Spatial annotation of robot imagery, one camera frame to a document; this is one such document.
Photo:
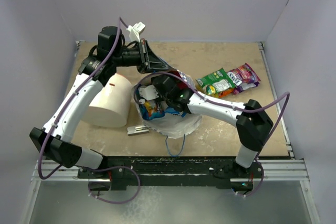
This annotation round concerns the orange Fox's candy bag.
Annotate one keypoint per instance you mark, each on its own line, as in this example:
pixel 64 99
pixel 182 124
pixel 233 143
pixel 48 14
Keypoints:
pixel 220 94

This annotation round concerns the small silver metal block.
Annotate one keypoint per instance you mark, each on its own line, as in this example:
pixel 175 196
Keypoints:
pixel 138 129

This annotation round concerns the blue round-logo snack packet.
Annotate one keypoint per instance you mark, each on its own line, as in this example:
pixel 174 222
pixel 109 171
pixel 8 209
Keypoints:
pixel 170 110

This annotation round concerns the blue checkered paper bag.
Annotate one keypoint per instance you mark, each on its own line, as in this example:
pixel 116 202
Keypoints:
pixel 170 126

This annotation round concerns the aluminium frame rail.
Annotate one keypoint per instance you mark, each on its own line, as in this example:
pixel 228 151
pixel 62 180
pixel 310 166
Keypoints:
pixel 61 174

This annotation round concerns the blue snack bag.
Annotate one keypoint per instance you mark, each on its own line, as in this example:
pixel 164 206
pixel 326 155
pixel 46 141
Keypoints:
pixel 151 110

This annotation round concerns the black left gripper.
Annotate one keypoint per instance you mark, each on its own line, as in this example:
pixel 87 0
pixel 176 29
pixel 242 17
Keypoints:
pixel 148 61

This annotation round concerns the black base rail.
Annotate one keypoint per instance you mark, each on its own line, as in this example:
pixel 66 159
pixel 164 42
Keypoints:
pixel 119 172

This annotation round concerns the white paper roll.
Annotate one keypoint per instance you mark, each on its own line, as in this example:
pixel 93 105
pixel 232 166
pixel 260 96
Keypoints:
pixel 110 107

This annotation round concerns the purple Fox's berries bag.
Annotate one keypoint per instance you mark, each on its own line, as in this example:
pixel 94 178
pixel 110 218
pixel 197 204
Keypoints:
pixel 244 77

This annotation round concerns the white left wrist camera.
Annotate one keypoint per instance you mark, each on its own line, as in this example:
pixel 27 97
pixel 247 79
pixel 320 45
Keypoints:
pixel 135 31

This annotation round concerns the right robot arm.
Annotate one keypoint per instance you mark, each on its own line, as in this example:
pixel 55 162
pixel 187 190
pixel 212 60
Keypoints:
pixel 251 121

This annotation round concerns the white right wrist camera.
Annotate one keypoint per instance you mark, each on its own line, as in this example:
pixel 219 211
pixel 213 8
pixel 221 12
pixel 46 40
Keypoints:
pixel 147 93

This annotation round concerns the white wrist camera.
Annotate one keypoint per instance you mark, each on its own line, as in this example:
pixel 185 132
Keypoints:
pixel 135 31
pixel 147 93

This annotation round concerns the green snack packet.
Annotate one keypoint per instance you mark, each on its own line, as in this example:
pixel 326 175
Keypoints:
pixel 216 81

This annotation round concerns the pink snack bag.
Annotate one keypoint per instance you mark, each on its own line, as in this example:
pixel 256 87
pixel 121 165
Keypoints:
pixel 180 82

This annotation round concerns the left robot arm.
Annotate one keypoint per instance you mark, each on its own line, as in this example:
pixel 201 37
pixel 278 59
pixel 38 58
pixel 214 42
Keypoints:
pixel 53 140

